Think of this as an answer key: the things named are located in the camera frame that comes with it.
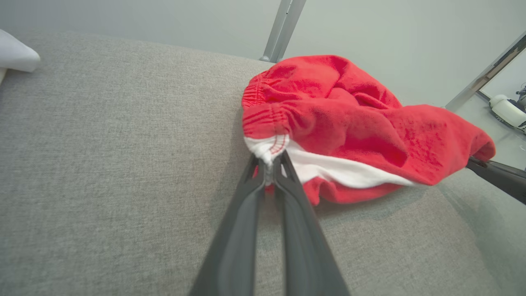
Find red Bulls jersey white sleeves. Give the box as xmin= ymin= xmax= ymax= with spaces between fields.
xmin=0 ymin=29 xmax=41 ymax=85

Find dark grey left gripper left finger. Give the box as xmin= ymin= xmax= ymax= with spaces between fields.
xmin=189 ymin=154 xmax=267 ymax=296

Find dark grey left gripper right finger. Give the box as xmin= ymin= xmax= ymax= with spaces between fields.
xmin=273 ymin=151 xmax=351 ymax=296

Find metal glass wall frame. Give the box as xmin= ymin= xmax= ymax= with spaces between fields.
xmin=445 ymin=32 xmax=526 ymax=112

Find red shorts with white stripe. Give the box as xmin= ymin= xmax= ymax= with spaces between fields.
xmin=241 ymin=55 xmax=496 ymax=205

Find white rounded machine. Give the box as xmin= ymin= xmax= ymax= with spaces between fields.
xmin=488 ymin=83 xmax=526 ymax=134

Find grey fabric sofa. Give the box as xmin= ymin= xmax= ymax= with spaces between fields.
xmin=0 ymin=29 xmax=526 ymax=296

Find grey metal partition post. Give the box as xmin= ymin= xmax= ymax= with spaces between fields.
xmin=260 ymin=0 xmax=307 ymax=63

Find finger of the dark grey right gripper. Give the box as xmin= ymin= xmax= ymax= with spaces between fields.
xmin=466 ymin=156 xmax=526 ymax=205

